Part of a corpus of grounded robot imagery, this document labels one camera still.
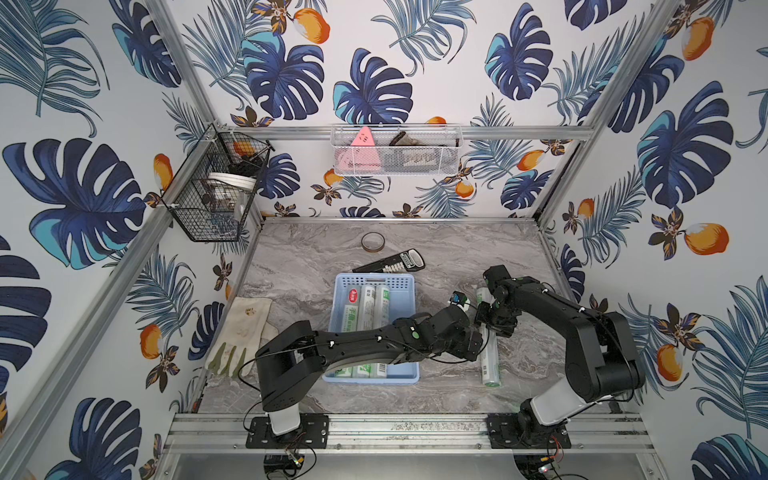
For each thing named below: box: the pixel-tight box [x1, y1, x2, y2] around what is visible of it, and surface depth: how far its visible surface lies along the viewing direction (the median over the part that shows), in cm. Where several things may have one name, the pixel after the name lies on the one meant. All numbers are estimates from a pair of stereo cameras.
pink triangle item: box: [337, 126, 382, 172], surface depth 92 cm
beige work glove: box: [205, 296, 279, 379], surface depth 96 cm
